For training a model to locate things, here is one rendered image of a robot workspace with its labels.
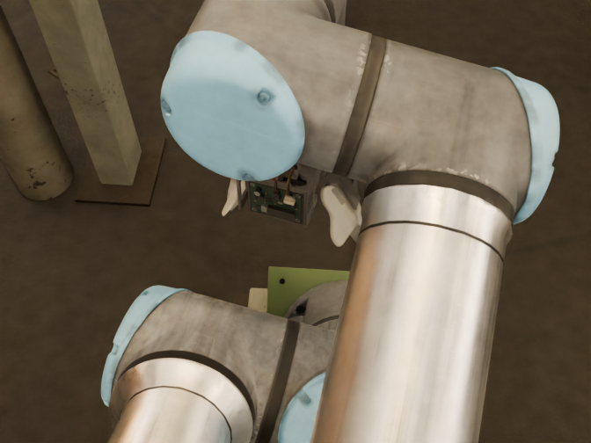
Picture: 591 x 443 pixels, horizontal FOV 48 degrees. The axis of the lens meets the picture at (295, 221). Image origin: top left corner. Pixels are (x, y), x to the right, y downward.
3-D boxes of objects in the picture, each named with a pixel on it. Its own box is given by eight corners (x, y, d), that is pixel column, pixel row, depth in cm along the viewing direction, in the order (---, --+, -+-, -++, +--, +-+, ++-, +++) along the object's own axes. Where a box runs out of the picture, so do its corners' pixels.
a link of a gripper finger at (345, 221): (344, 275, 70) (296, 217, 65) (359, 233, 74) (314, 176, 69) (368, 271, 68) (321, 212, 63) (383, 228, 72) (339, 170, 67)
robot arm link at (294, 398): (386, 441, 86) (401, 530, 69) (260, 406, 86) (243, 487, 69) (422, 336, 83) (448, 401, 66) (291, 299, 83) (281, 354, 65)
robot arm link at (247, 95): (355, 108, 35) (384, -17, 42) (144, 48, 35) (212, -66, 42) (319, 215, 42) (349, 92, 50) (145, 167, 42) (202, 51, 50)
